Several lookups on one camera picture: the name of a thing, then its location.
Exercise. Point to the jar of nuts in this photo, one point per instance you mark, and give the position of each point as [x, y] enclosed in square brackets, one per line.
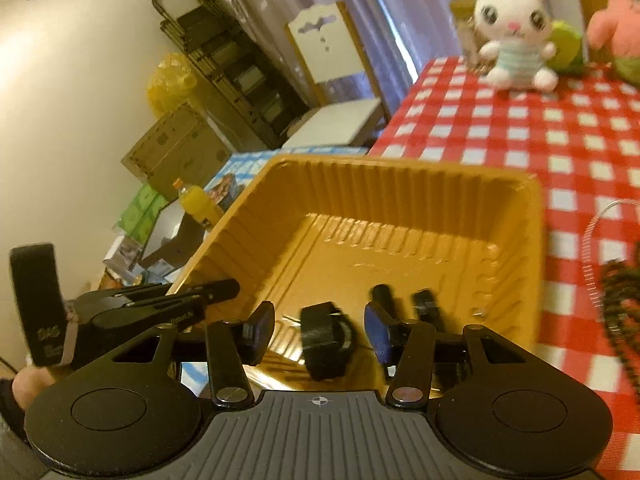
[462, 25]

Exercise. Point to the dark open box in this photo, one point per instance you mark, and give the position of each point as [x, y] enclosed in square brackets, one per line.
[170, 250]

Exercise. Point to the white bunny plush toy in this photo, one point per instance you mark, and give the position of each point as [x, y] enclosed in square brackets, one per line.
[515, 55]

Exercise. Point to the brown cardboard box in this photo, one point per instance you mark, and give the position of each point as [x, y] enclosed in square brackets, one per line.
[175, 150]

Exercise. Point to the green boxes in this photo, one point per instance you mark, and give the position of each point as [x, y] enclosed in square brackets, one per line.
[142, 210]

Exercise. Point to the white wooden chair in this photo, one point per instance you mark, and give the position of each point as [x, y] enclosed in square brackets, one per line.
[325, 45]

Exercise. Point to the person's left hand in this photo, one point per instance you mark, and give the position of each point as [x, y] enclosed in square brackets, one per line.
[27, 385]

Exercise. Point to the orange plastic tray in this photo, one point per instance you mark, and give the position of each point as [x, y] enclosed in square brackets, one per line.
[400, 240]

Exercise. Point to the pink starfish plush toy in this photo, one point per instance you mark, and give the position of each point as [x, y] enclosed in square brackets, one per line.
[615, 25]

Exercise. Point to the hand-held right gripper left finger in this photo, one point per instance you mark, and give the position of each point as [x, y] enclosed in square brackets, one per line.
[262, 330]

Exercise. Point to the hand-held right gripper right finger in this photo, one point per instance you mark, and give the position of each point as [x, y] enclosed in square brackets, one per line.
[377, 332]

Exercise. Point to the red checkered tablecloth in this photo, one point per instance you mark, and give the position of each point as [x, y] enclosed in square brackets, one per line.
[575, 135]

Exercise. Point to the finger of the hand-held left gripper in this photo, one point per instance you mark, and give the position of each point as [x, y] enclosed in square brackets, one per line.
[210, 290]
[165, 317]

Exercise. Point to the orange juice bottle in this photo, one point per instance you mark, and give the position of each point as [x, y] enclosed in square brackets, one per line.
[200, 205]

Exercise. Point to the white printed box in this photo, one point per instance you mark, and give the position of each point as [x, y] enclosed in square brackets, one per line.
[125, 260]

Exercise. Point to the black plastic part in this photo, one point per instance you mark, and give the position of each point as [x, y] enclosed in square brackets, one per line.
[320, 335]

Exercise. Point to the green plush toy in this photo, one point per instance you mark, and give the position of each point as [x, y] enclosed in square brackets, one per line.
[567, 45]

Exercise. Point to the black folding rack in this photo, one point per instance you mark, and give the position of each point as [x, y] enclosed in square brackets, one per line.
[235, 70]

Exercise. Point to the printed picture box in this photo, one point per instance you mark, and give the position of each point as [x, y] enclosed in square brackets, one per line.
[227, 190]

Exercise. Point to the yellow plastic bag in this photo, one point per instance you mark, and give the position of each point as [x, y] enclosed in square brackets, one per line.
[170, 85]

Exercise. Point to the blue checkered cloth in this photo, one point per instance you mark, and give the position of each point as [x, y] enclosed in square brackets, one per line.
[250, 162]

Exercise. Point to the clear bowl with dark items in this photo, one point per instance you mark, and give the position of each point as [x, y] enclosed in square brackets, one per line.
[588, 245]

